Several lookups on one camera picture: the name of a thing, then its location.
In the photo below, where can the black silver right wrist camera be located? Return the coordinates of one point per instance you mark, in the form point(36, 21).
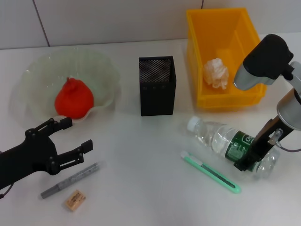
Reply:
point(265, 58)

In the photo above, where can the yellow plastic bin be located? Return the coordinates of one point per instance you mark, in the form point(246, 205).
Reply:
point(223, 35)

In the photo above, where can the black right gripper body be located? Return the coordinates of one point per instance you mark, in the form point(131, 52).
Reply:
point(264, 146)

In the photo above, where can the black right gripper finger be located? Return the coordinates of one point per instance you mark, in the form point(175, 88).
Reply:
point(247, 163)

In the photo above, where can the green glass fruit plate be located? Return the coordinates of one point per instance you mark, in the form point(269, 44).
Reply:
point(42, 77)

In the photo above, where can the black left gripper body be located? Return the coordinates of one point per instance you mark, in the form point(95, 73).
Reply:
point(30, 156)

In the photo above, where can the clear green-label water bottle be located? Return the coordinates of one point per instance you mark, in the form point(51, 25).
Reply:
point(218, 139)

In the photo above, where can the black mesh pen holder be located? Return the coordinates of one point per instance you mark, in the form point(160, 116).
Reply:
point(157, 94)

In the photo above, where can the white paper ball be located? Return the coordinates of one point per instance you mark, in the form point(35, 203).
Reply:
point(216, 74)

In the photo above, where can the orange fruit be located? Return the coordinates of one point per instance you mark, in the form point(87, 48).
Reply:
point(74, 99)

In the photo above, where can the green utility knife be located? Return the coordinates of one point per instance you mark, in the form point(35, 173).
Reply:
point(211, 173)

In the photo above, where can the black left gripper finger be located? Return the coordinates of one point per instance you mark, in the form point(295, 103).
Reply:
point(86, 145)
point(65, 123)

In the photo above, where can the tan eraser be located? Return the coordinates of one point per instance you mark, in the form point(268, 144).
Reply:
point(75, 200)

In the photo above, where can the gray marker pen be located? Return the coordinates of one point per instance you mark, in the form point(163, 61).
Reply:
point(70, 180)

